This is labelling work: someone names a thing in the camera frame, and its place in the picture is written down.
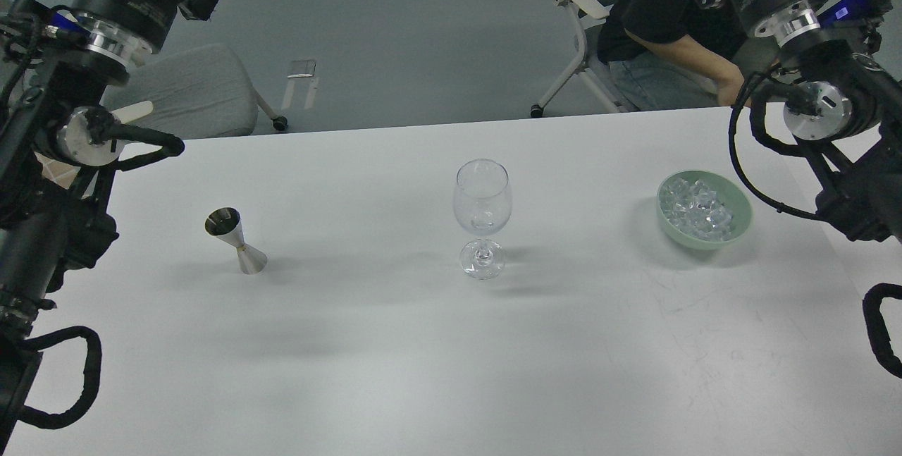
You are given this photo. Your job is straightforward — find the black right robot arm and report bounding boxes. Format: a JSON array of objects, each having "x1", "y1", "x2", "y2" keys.
[{"x1": 694, "y1": 0, "x2": 900, "y2": 242}]

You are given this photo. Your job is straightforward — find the grey office chair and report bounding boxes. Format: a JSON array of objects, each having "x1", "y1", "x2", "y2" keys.
[
  {"x1": 529, "y1": 0, "x2": 636, "y2": 118},
  {"x1": 102, "y1": 44, "x2": 289, "y2": 140}
]

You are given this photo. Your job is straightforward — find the metal floor plate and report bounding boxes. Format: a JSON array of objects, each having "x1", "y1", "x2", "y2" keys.
[{"x1": 286, "y1": 58, "x2": 318, "y2": 80}]

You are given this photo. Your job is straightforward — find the steel double jigger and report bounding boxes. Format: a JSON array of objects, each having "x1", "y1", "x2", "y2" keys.
[{"x1": 205, "y1": 207, "x2": 268, "y2": 274}]

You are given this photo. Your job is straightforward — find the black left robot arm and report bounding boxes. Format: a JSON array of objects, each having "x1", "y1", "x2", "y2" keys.
[{"x1": 1, "y1": 0, "x2": 219, "y2": 447}]

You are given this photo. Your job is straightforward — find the green bowl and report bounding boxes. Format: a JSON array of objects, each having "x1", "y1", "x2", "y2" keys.
[{"x1": 656, "y1": 170, "x2": 753, "y2": 252}]

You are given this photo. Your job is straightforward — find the beige checkered cloth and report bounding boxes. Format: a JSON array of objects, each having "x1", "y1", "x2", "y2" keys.
[{"x1": 35, "y1": 152, "x2": 94, "y2": 199}]

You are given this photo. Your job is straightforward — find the grey office chair left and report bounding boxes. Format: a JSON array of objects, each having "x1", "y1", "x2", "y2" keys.
[{"x1": 102, "y1": 44, "x2": 289, "y2": 140}]

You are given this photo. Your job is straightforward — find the clear ice cubes pile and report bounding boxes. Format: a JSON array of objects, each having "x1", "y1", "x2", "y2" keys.
[{"x1": 658, "y1": 177, "x2": 734, "y2": 242}]

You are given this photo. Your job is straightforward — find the grey office chair right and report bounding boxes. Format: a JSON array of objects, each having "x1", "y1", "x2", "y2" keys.
[{"x1": 529, "y1": 0, "x2": 636, "y2": 118}]

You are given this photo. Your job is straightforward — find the clear wine glass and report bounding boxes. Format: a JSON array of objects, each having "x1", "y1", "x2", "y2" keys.
[{"x1": 453, "y1": 159, "x2": 513, "y2": 280}]

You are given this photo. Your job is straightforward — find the seated person black shirt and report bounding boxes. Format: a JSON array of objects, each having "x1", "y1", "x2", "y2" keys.
[{"x1": 596, "y1": 0, "x2": 777, "y2": 111}]

